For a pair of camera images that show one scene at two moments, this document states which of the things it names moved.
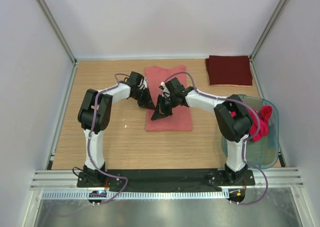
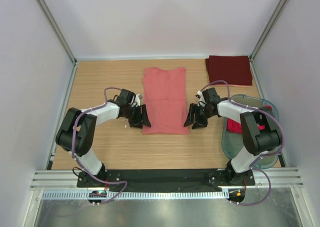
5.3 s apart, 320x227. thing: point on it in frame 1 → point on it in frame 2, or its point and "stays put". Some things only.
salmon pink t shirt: (181, 119) stays put
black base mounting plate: (165, 179) stays put
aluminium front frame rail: (265, 179) stays put
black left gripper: (147, 103) → (142, 118)
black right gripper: (161, 112) → (200, 123)
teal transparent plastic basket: (260, 154) stays put
